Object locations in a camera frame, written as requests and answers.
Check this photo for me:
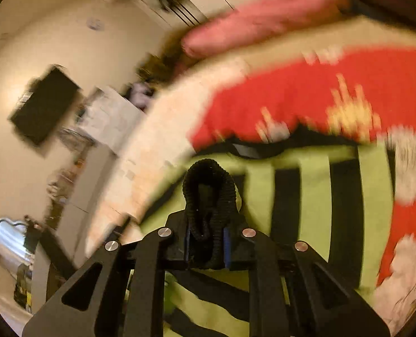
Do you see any black wall television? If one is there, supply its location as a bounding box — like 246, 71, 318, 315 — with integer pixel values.
7, 64, 83, 147

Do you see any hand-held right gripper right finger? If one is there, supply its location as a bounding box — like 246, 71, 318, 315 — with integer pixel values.
225, 218, 391, 337

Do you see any pink duvet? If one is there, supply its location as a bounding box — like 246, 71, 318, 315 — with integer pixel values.
181, 0, 353, 61

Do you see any green black striped sweater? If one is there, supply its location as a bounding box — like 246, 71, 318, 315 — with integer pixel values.
124, 140, 398, 337

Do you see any white drawer chest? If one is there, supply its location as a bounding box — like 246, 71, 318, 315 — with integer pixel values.
75, 85, 150, 156

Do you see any red floral blanket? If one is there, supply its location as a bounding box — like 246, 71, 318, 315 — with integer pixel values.
190, 47, 416, 288

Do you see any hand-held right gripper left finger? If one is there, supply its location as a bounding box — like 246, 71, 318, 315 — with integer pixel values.
22, 212, 194, 337

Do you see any pile of mixed clothes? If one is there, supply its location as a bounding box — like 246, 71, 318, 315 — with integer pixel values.
124, 52, 195, 113

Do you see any silver framed mirror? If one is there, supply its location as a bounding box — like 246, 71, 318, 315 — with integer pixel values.
0, 217, 37, 275

